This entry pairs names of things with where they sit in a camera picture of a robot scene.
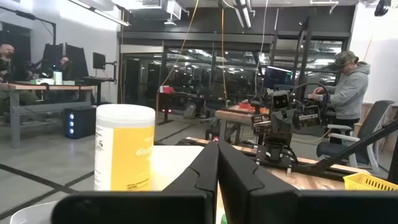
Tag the wooden workbench with grey legs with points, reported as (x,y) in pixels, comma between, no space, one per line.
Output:
(46,87)

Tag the ceiling light strip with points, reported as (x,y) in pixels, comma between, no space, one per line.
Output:
(102,14)

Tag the grey bag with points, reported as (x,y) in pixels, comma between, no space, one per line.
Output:
(190,111)

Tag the computer tower with blue lights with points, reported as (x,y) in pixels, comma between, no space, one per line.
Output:
(81,123)

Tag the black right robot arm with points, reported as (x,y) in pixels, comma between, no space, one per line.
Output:
(278,149)

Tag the translucent plastic container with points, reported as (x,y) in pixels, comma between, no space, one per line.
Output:
(31,214)

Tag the small monitor on arm mount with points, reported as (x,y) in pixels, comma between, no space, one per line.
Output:
(99,60)

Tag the black ceiling camera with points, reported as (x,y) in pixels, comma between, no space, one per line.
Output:
(382,7)

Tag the wooden table with red tray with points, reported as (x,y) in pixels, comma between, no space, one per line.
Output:
(233,115)

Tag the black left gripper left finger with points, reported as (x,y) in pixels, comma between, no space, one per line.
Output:
(186,202)

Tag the small green bottle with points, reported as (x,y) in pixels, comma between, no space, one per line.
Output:
(223,220)

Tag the monitor with dark blue screen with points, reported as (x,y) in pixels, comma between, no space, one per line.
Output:
(276,77)

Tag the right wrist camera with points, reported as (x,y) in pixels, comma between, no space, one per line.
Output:
(280,100)

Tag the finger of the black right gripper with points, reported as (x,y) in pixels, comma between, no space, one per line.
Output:
(277,121)
(290,119)

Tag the green and white box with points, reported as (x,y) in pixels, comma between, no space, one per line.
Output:
(42,81)

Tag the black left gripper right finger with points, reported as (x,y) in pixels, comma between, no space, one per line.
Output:
(255,202)

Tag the white box on workbench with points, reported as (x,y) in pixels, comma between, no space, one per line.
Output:
(58,77)

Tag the red box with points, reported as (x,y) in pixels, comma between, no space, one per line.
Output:
(166,90)

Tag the black computer monitor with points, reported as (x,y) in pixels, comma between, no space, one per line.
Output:
(76,60)
(52,57)

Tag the black boom pole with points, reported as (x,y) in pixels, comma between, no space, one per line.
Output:
(37,19)

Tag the wipes canister with yellow label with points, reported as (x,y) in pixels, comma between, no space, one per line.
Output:
(124,149)

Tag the white plastic bin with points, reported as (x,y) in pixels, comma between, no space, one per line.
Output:
(174,165)

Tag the yellow plastic basket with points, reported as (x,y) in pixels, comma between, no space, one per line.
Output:
(367,182)

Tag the person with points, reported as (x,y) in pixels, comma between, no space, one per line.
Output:
(63,62)
(7,62)
(348,93)

